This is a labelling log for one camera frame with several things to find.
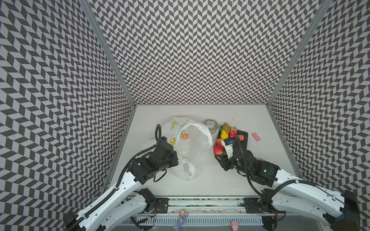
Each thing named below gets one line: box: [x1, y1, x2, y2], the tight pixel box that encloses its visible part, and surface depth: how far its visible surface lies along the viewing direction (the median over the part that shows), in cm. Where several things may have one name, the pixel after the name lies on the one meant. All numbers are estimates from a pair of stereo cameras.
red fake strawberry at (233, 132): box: [228, 126, 238, 140], surface depth 98 cm
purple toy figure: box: [172, 209, 189, 231], surface depth 69 cm
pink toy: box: [231, 219, 239, 231], surface depth 68 cm
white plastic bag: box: [142, 116, 214, 181], surface depth 78 cm
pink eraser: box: [251, 132, 261, 142], surface depth 101 cm
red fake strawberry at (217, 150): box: [213, 144, 225, 155], surface depth 74 cm
